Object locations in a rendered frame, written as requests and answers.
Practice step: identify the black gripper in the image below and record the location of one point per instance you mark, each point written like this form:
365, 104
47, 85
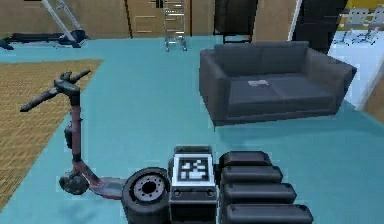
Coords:
146, 196

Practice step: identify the dark grey sofa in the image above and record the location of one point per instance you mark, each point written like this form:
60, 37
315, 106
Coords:
270, 83

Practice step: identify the red and black kick scooter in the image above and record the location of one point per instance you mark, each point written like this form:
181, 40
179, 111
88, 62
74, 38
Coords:
76, 133

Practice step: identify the tan woven rug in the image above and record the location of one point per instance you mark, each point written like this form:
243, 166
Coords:
30, 116

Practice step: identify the grey flat object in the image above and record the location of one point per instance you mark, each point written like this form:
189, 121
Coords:
257, 83

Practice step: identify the black treadmill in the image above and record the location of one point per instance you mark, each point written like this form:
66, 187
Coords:
46, 36

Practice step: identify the black cabinet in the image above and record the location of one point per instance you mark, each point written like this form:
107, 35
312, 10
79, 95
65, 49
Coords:
316, 23

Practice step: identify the white chair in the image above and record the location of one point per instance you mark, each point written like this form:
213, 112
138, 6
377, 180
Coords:
376, 23
354, 25

